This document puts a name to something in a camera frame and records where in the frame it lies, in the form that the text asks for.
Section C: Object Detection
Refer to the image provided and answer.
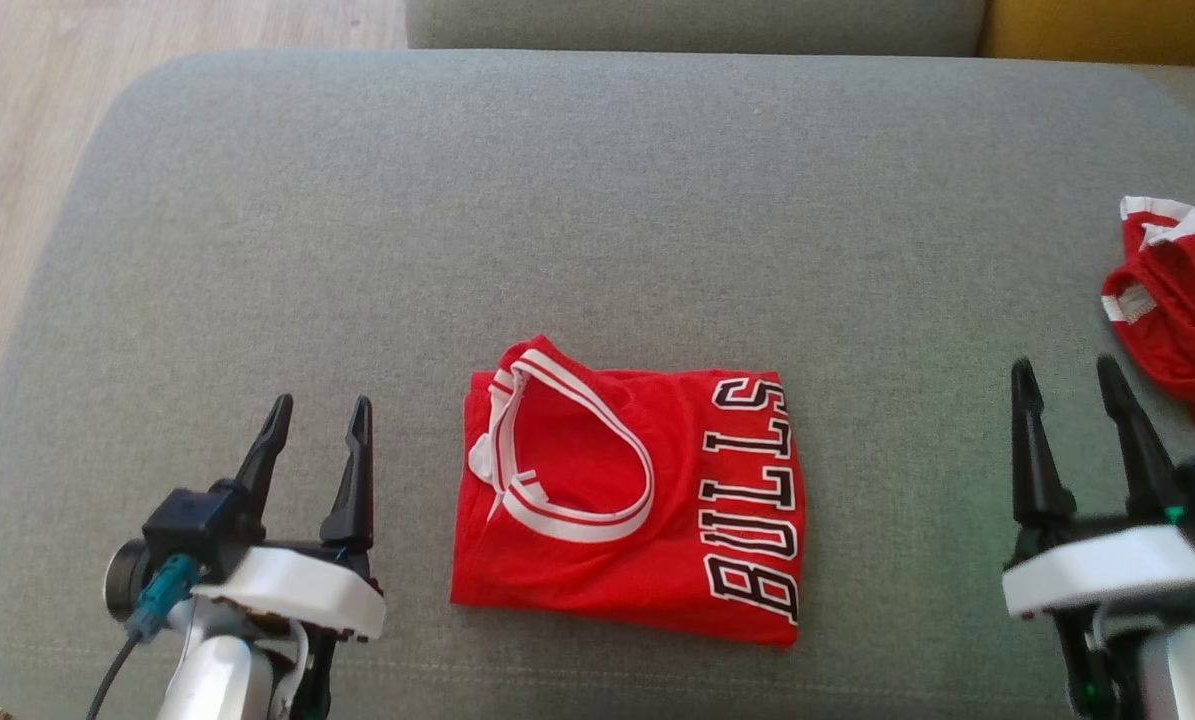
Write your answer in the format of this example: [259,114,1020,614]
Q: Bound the large grey sofa seat cushion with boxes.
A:
[0,50,1195,720]

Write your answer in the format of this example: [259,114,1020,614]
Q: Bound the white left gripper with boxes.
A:
[190,393,389,644]

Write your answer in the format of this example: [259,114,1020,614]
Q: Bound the red Bulls basketball jersey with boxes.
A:
[450,335,808,650]

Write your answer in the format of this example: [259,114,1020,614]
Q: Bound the large yellow back cushion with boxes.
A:
[977,0,1195,70]

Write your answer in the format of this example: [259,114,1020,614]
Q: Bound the red shorts with white stripe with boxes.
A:
[1100,195,1195,430]

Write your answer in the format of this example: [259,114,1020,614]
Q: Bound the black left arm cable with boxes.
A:
[84,555,204,720]

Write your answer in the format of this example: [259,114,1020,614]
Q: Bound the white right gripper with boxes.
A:
[1001,354,1195,622]

